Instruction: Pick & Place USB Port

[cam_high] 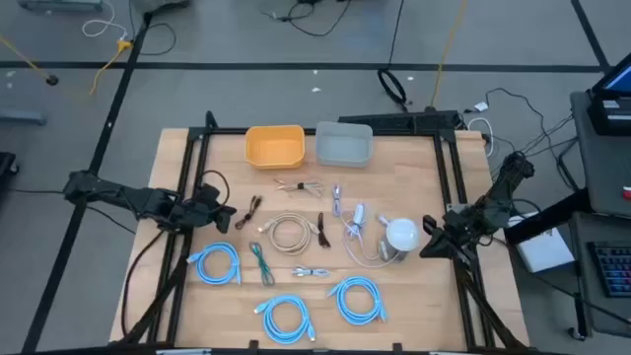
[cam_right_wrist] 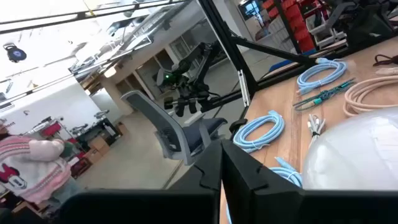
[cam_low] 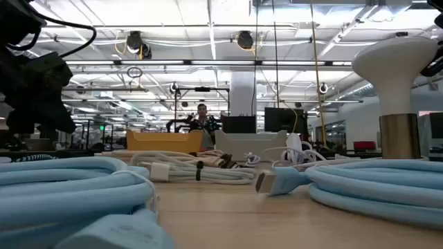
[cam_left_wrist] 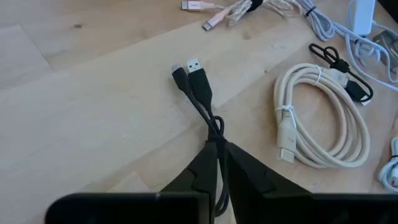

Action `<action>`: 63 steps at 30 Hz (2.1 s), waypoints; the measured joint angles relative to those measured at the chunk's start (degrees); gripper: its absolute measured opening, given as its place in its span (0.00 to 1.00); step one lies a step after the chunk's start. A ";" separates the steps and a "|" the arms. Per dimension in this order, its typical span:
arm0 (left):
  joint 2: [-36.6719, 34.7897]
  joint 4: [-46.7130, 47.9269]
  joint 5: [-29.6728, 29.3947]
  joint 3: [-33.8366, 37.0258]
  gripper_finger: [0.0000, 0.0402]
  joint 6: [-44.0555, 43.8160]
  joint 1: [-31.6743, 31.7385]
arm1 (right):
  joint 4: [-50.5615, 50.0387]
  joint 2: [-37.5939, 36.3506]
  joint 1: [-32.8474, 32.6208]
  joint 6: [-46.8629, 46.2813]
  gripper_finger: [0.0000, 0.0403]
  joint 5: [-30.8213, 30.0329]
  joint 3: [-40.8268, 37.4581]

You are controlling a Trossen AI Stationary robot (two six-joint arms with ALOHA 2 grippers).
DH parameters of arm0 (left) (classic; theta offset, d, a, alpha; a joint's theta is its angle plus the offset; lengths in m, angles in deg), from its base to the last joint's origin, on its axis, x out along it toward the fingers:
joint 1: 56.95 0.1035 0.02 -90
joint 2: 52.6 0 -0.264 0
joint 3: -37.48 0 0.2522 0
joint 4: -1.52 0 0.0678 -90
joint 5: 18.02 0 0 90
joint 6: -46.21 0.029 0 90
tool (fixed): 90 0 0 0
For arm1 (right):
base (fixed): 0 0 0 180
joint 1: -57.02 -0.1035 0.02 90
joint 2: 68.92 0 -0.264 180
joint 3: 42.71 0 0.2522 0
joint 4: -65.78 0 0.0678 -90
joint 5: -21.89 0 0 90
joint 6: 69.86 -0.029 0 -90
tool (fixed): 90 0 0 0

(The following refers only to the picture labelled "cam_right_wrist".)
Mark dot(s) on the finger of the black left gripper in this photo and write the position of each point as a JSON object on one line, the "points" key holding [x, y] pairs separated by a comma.
{"points": [[192, 106], [179, 109]]}

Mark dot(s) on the grey office chair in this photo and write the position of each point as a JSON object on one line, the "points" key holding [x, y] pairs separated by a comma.
{"points": [[174, 137]]}

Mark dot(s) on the person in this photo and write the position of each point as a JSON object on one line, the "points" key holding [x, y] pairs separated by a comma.
{"points": [[34, 168]]}

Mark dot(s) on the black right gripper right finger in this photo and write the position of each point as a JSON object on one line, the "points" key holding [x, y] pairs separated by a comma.
{"points": [[264, 199]]}

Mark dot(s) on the white mushroom table lamp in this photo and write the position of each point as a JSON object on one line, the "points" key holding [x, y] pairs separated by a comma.
{"points": [[351, 152]]}

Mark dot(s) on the red storage bin shelf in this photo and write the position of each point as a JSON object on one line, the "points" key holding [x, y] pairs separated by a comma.
{"points": [[298, 25]]}

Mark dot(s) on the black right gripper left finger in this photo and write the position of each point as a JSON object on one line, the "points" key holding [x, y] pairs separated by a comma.
{"points": [[186, 202]]}

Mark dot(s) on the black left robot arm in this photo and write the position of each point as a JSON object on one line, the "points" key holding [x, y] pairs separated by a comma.
{"points": [[202, 62]]}

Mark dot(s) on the brown cardboard box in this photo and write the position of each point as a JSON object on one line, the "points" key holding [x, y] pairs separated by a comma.
{"points": [[98, 149]]}

